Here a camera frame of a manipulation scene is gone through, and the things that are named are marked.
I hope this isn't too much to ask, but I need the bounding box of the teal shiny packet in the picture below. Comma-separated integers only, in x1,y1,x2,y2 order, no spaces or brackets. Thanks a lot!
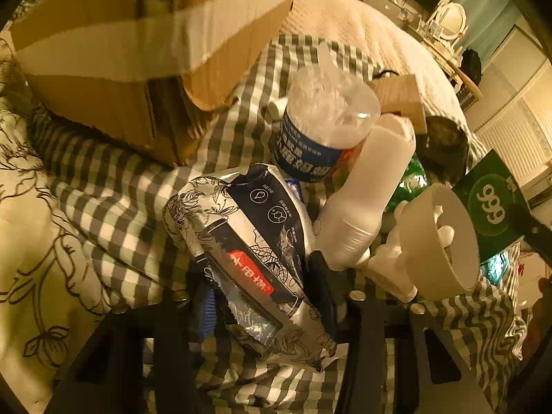
481,254,512,285

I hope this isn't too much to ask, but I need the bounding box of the beige wooden block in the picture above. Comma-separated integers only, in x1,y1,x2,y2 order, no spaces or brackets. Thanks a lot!
373,73,428,134

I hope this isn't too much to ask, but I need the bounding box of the grey checked cloth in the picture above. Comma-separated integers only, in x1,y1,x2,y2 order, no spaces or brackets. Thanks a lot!
30,32,527,414

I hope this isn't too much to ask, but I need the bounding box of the white round plastic cup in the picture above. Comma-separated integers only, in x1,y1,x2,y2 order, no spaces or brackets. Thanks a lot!
397,183,481,303

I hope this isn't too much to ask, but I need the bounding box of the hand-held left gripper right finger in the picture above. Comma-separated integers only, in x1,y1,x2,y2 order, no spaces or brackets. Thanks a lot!
309,250,494,414

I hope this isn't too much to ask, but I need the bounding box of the small white cap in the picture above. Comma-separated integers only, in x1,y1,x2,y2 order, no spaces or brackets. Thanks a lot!
264,97,289,122

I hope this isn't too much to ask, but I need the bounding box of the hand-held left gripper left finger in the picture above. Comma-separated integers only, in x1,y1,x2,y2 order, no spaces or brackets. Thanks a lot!
45,285,217,414

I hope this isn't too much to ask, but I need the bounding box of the small white bottle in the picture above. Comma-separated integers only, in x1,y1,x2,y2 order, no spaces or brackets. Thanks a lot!
362,200,419,305

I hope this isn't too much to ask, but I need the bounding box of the white plastic bottle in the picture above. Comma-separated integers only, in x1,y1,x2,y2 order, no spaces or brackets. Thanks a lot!
313,114,417,270

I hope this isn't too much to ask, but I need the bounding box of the black bag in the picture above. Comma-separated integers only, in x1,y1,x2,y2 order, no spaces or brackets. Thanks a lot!
459,48,482,87

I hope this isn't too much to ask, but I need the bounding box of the white dressing table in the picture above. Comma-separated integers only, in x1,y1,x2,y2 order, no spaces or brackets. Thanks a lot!
414,26,481,104

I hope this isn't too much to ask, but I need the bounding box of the silver floral foil packet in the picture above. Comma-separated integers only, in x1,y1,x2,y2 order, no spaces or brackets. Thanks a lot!
163,164,337,372

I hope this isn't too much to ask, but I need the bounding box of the white louvered wardrobe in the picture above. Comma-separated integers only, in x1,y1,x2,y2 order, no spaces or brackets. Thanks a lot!
474,26,552,208

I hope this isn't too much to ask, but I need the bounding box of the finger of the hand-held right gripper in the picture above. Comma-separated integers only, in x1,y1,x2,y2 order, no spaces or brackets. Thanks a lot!
506,205,552,244

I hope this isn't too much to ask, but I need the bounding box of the dark round object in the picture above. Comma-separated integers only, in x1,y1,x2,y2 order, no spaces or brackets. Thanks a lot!
416,116,470,182

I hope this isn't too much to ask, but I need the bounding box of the green medicine box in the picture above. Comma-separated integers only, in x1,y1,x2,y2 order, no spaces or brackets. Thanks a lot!
451,149,538,264

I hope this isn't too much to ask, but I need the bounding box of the clear plastic bottle blue label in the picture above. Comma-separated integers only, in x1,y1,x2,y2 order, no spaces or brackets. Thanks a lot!
269,41,382,182

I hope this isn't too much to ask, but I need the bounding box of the brown cardboard box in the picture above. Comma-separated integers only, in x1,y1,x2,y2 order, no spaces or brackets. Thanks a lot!
9,0,303,167

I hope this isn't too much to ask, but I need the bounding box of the round white mirror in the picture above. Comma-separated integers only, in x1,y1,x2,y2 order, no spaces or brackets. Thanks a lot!
427,2,467,39

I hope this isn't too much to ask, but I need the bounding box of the cream textured bedspread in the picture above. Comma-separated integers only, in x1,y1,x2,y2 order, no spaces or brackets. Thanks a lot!
276,0,469,126

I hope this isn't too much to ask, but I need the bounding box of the green foil packet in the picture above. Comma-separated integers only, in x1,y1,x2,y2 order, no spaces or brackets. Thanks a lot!
386,155,427,212

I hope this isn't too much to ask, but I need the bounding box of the floral print blanket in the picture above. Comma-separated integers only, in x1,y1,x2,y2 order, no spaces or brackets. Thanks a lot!
0,0,173,414

